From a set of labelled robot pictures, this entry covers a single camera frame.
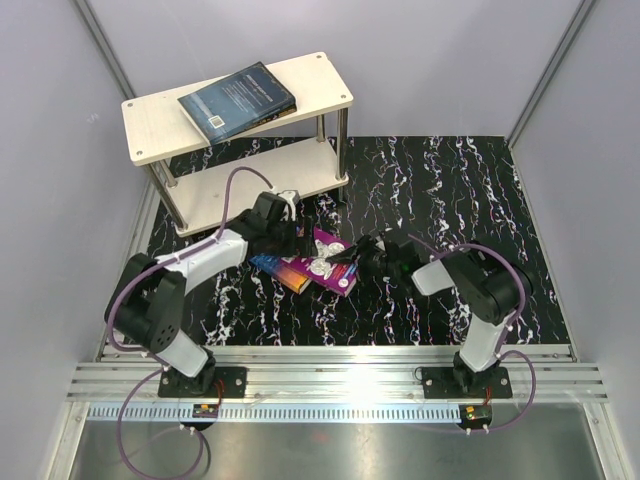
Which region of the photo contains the black marble pattern mat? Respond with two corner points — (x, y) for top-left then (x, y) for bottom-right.
(184, 136), (570, 346)

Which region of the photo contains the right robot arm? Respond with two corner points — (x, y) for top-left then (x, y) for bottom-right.
(327, 229), (533, 401)

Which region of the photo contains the blue Jane Eyre book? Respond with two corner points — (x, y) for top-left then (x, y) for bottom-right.
(249, 255), (311, 294)

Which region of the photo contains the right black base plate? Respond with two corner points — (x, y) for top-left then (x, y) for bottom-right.
(420, 366), (513, 400)

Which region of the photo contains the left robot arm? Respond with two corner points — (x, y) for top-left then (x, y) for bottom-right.
(105, 190), (315, 397)

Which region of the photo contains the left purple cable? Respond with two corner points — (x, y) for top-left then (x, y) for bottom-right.
(107, 167), (276, 480)

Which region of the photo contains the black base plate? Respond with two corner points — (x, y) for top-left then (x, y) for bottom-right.
(157, 366), (248, 399)
(420, 366), (513, 400)

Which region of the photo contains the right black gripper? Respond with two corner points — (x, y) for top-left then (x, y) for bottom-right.
(325, 234), (400, 290)

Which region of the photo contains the dark blue book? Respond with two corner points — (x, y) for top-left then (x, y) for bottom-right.
(178, 62), (297, 145)

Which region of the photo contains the aluminium mounting rail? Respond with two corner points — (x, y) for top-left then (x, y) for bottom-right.
(66, 345), (608, 405)

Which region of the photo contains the white slotted cable duct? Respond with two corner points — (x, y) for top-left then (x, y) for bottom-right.
(87, 403), (464, 424)

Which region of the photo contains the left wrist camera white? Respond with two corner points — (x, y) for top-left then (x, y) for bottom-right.
(276, 190), (300, 222)

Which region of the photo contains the white two-tier wooden shelf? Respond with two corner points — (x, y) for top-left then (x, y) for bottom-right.
(121, 51), (354, 237)

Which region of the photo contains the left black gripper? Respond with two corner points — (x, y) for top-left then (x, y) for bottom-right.
(266, 216), (318, 260)

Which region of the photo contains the purple puzzle book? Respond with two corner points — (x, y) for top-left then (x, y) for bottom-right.
(282, 227), (357, 297)

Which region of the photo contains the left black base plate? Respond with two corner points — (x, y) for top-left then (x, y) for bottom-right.
(157, 366), (248, 399)

